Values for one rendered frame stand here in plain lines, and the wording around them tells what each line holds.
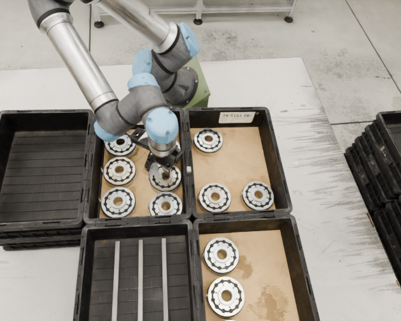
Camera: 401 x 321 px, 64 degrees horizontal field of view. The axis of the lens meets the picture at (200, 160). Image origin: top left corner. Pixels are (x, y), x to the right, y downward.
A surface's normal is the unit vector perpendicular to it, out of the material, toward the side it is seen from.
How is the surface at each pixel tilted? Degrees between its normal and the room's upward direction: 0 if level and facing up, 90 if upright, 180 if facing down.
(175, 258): 0
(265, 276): 0
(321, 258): 0
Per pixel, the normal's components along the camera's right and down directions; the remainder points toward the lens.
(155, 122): 0.11, -0.30
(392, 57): 0.08, -0.51
